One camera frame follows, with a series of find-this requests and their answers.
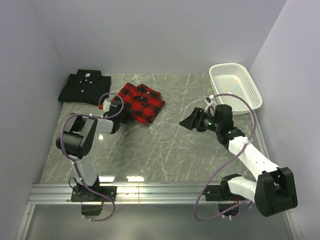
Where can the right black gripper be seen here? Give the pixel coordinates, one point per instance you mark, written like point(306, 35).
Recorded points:
point(191, 121)

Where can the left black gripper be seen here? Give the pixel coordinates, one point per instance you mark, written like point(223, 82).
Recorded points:
point(128, 115)

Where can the red black plaid shirt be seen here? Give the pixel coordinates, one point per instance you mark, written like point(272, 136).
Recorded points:
point(141, 103)

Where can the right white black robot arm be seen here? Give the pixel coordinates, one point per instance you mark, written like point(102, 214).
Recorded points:
point(273, 191)

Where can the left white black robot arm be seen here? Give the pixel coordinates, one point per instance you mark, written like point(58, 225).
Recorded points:
point(76, 140)

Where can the folded black button shirt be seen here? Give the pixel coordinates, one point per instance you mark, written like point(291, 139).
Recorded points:
point(86, 86)

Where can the white plastic mesh basket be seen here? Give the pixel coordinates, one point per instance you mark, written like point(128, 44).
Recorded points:
point(233, 78)

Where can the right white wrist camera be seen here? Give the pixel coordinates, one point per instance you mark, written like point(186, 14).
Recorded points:
point(210, 104)

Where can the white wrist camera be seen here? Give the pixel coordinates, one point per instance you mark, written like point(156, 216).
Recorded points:
point(105, 106)
point(210, 104)

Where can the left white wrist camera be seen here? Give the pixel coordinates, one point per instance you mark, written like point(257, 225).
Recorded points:
point(105, 106)

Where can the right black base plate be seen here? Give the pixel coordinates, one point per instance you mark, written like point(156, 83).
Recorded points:
point(220, 193)

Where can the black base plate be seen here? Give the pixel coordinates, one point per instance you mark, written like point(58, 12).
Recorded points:
point(82, 194)
point(220, 193)

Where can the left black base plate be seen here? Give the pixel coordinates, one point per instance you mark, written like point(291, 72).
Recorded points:
point(82, 194)

